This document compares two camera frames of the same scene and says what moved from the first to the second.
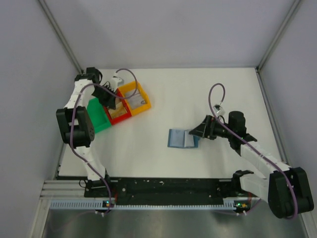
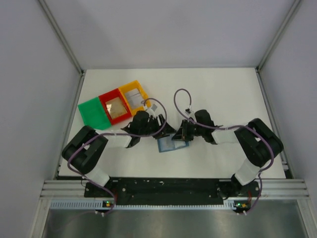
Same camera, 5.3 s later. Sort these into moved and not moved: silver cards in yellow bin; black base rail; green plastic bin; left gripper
Moved: left gripper
Not moved: silver cards in yellow bin; black base rail; green plastic bin
